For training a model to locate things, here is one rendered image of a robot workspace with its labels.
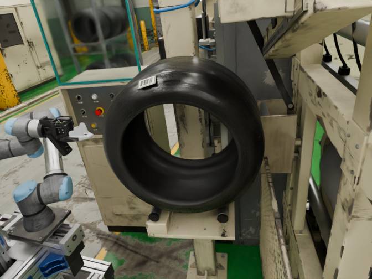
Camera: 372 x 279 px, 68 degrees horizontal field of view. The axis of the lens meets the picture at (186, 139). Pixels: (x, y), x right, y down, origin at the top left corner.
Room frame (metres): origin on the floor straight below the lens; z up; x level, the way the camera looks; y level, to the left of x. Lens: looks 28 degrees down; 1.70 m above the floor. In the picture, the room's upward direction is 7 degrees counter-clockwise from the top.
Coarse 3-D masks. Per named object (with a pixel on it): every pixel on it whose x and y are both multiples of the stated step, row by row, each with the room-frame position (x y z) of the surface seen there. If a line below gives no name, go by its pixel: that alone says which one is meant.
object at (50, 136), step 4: (48, 136) 1.03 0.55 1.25; (52, 136) 1.03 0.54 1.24; (52, 140) 1.02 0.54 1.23; (56, 140) 1.03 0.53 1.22; (56, 144) 1.02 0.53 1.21; (60, 144) 1.03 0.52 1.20; (64, 144) 1.04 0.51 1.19; (68, 144) 1.06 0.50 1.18; (56, 148) 1.02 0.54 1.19; (60, 148) 1.02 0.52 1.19; (64, 148) 1.03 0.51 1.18; (68, 148) 1.04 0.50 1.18; (60, 152) 1.02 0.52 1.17; (64, 152) 1.02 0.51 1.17; (68, 152) 1.03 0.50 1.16
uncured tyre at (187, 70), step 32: (160, 64) 0.98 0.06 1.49; (192, 64) 0.93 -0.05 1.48; (128, 96) 0.87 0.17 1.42; (160, 96) 0.83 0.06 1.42; (192, 96) 0.81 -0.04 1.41; (224, 96) 0.81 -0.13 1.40; (128, 128) 1.13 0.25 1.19; (256, 128) 0.80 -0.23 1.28; (128, 160) 1.03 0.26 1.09; (160, 160) 1.13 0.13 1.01; (192, 160) 1.13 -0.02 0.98; (224, 160) 1.07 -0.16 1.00; (256, 160) 0.78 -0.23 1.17; (160, 192) 0.96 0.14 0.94; (192, 192) 0.98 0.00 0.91; (224, 192) 0.79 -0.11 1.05
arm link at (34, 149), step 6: (36, 138) 1.09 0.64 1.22; (12, 144) 1.07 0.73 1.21; (18, 144) 1.07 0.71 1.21; (24, 144) 1.06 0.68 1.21; (30, 144) 1.07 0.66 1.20; (36, 144) 1.08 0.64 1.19; (42, 144) 1.12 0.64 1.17; (12, 150) 1.05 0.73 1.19; (18, 150) 1.06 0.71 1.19; (24, 150) 1.06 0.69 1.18; (30, 150) 1.07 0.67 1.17; (36, 150) 1.08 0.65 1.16; (42, 150) 1.11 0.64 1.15; (30, 156) 1.08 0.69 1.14; (36, 156) 1.08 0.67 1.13
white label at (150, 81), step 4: (152, 76) 0.87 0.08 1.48; (140, 80) 0.88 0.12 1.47; (144, 80) 0.86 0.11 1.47; (148, 80) 0.86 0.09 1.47; (152, 80) 0.85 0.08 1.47; (140, 84) 0.86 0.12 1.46; (144, 84) 0.85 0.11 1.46; (148, 84) 0.84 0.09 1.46; (152, 84) 0.83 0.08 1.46; (140, 88) 0.84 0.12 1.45
